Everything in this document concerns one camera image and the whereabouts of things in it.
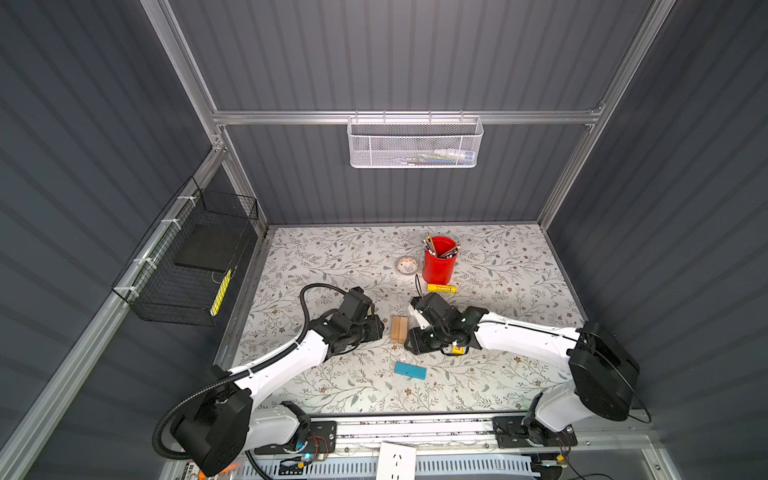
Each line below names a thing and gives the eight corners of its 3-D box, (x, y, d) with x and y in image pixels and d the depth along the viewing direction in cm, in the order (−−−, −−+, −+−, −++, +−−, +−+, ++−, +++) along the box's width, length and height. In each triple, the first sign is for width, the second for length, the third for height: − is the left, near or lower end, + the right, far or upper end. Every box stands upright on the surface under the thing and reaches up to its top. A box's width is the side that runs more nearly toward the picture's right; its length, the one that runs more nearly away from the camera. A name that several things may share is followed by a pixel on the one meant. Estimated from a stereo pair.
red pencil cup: (423, 286, 105) (428, 259, 93) (422, 264, 111) (425, 236, 99) (451, 286, 105) (459, 259, 93) (447, 264, 111) (454, 236, 99)
